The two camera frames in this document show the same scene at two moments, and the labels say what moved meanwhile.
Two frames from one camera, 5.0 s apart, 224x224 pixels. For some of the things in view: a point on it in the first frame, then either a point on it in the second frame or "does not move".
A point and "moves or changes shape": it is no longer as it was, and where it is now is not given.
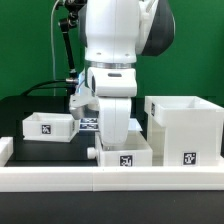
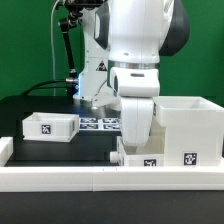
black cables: [38, 86] does not move
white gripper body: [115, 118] → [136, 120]
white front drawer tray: [135, 152] moves or changes shape
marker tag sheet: [91, 124] does not move
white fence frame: [105, 178] does not move
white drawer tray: [50, 127] does not move
